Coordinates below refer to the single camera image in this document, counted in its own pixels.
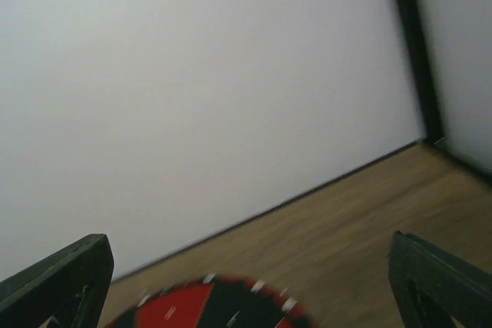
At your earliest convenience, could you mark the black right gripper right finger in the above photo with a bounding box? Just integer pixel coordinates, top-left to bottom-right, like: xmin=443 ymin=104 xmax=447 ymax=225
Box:
xmin=388 ymin=231 xmax=491 ymax=327

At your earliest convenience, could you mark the black enclosure frame post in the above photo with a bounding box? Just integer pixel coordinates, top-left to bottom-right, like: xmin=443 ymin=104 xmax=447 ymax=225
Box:
xmin=395 ymin=0 xmax=446 ymax=151

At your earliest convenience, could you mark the round red black poker mat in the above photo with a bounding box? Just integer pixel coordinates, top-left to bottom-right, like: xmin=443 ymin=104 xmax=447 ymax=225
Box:
xmin=107 ymin=273 xmax=317 ymax=328

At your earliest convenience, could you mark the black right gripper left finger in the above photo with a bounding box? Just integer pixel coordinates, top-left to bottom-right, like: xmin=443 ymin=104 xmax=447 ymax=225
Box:
xmin=1 ymin=234 xmax=114 ymax=327

